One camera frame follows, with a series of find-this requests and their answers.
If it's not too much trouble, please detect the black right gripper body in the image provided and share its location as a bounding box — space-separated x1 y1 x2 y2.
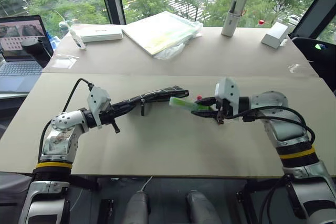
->
214 98 239 127

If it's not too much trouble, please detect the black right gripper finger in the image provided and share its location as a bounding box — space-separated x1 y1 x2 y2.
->
194 97 217 106
191 108 219 119

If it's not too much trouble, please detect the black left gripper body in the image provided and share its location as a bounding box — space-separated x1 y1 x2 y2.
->
97 104 119 127

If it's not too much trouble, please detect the black grid pouch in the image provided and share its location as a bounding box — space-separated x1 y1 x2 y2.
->
111 85 190 117

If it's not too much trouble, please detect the clear plastic bag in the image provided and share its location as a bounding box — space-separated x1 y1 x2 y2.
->
153 20 204 61

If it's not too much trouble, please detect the flat white box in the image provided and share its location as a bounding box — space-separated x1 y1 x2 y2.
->
76 24 124 43

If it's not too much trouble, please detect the small white bottle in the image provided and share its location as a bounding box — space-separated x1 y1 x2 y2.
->
68 26 88 51

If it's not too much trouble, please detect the dark rounded grey shape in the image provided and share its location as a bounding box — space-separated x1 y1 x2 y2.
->
185 189 222 224
122 191 151 224

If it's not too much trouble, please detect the white book in sleeve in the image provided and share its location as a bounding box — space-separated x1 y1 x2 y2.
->
121 10 200 57

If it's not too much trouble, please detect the tall white cylinder case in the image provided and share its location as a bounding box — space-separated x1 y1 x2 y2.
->
220 0 251 37

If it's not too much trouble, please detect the small white angled box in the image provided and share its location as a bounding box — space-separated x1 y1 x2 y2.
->
260 22 290 50

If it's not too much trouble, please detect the black cylindrical device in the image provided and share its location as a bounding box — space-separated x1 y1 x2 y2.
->
20 38 52 69

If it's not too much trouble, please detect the grey open laptop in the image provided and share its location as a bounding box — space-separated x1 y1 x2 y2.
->
0 15 55 94

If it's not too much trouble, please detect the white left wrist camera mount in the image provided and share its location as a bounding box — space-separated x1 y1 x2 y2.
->
86 86 112 130

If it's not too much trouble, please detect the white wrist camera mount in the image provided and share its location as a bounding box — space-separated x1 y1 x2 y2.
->
214 77 240 116
86 86 112 130

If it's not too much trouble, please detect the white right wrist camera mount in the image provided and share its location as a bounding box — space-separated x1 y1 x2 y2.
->
214 77 240 116

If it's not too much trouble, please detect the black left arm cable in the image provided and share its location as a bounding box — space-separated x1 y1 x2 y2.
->
38 78 95 162

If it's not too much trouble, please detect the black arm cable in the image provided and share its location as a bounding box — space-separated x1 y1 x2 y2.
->
225 105 316 152
260 175 290 224
38 78 95 162

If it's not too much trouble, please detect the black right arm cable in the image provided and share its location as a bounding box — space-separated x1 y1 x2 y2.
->
225 105 316 152

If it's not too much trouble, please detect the thin white cable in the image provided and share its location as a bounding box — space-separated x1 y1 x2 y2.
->
140 176 154 194

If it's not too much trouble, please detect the black table bracket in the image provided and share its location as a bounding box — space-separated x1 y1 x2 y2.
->
98 198 115 224

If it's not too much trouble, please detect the black lower arm cable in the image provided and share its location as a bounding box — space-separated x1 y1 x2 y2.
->
260 175 290 224

